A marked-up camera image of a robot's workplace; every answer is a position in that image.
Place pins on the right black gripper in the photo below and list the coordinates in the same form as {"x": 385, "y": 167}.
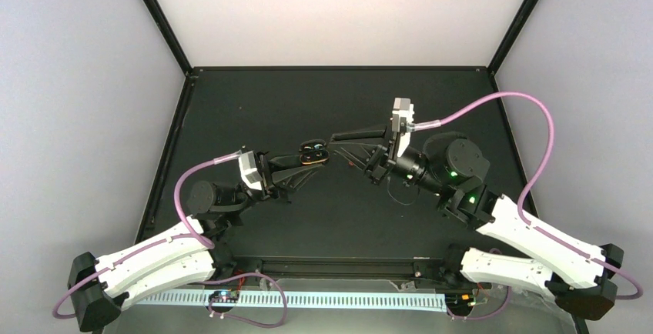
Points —
{"x": 374, "y": 158}

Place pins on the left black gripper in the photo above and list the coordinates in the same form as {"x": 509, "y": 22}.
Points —
{"x": 280, "y": 177}

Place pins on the black glossy earbud charging case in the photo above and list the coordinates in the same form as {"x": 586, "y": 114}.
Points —
{"x": 314, "y": 152}

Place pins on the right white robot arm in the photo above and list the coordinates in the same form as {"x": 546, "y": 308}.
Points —
{"x": 575, "y": 276}

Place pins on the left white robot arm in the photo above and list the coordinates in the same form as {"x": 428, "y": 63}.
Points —
{"x": 100, "y": 288}

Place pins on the clear plastic sheet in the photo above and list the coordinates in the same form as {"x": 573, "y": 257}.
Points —
{"x": 481, "y": 309}

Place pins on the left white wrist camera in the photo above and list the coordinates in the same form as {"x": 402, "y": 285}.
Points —
{"x": 249, "y": 172}

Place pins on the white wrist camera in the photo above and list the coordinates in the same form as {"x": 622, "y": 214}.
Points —
{"x": 249, "y": 172}
{"x": 402, "y": 124}

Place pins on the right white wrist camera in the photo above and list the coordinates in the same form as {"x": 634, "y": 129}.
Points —
{"x": 402, "y": 124}

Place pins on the black aluminium front rail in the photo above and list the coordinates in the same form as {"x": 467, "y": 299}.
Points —
{"x": 401, "y": 269}

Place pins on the white slotted cable duct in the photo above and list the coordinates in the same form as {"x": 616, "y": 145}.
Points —
{"x": 429, "y": 302}

